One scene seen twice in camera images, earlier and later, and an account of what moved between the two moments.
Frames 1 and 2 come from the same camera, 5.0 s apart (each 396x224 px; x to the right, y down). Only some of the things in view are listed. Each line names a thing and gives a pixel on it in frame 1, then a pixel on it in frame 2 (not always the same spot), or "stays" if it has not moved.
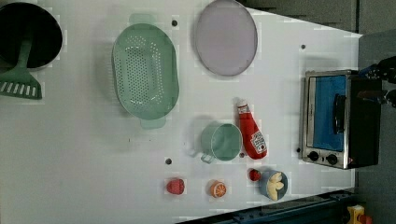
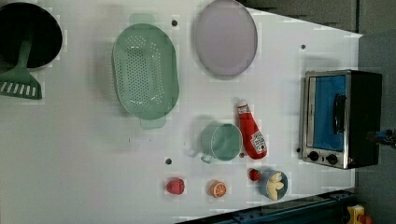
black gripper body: (385, 69) -> (387, 136)
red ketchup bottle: (253, 140) stays
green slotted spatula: (19, 81) stays
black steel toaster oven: (340, 131) stays
